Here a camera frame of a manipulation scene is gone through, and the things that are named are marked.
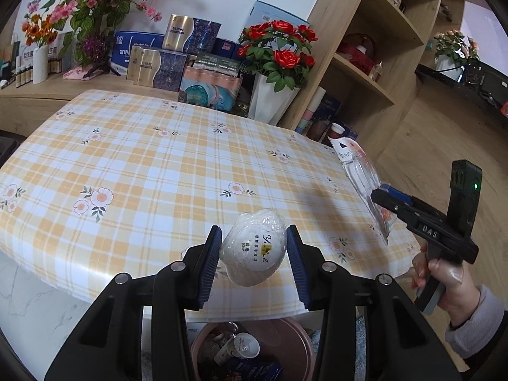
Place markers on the small navy box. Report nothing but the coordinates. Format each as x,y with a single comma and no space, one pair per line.
226,45

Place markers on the white vase with orange flowers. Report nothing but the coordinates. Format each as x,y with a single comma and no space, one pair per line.
39,67

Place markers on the clear perfume bottle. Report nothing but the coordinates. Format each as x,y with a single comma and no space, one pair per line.
376,73

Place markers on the blue white tissue pack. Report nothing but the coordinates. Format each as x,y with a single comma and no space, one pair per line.
135,43

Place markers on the round white soap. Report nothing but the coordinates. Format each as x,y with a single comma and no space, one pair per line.
254,250

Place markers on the stack of pastel cups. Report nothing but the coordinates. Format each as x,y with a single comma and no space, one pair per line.
311,111

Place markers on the red basket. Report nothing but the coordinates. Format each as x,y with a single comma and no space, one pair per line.
357,57

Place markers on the row of small amber bottles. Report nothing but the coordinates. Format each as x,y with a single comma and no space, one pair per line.
24,75

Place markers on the black mini tripod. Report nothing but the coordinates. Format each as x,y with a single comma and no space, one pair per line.
101,65

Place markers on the pink blossom arrangement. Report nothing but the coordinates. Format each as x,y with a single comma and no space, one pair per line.
91,4

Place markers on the black plastic crate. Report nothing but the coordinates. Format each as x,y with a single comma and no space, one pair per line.
12,153

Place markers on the large light blue box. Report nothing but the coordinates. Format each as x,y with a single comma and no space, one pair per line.
270,14

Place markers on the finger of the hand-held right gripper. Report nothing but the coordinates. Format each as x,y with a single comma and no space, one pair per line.
393,206
397,193

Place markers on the black labelled box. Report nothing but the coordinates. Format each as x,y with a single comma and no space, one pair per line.
216,63

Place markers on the pink plastic basin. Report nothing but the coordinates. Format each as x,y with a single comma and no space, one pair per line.
295,333

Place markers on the black counter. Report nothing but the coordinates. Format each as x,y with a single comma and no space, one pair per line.
488,91

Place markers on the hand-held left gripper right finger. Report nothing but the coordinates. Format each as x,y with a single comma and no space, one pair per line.
295,262

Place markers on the green white paper cup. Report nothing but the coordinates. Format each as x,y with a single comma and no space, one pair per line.
246,345

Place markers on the blue cardboard box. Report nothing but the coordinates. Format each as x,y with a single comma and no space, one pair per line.
254,371

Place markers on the red roses in white pot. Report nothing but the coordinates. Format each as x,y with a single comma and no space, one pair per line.
270,103

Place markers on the purple flower bunch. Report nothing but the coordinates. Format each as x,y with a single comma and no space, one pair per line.
89,49

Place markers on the navy printed box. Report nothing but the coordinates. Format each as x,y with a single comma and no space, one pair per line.
329,109

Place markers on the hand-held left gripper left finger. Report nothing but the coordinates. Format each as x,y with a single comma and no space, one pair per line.
212,262

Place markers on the pink roses in white pot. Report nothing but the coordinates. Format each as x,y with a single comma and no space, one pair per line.
452,55

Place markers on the teal printed pastel pack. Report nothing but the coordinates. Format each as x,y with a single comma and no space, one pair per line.
210,89

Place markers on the gold navy gift box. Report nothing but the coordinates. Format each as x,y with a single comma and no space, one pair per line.
162,69
194,33
130,63

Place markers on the person's right forearm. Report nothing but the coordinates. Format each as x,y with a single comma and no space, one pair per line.
484,325

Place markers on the wooden shelf unit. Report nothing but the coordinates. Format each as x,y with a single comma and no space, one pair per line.
329,27

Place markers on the clear floral plastic package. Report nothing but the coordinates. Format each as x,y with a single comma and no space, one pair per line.
353,162

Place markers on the dark tumbler with white cup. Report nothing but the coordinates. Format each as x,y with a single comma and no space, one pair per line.
336,133

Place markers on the dark brown glass tumbler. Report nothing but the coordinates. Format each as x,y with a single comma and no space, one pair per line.
319,129

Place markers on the small blue printed box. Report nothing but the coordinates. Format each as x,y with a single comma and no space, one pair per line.
352,131

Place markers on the person's right hand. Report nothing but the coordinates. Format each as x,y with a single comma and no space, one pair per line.
456,293

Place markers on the pink cloth item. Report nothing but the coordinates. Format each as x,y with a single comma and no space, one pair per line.
75,74

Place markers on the grey fluffy rug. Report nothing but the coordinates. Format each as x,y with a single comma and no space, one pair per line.
341,345

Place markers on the low wooden cabinet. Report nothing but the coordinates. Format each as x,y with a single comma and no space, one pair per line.
39,103

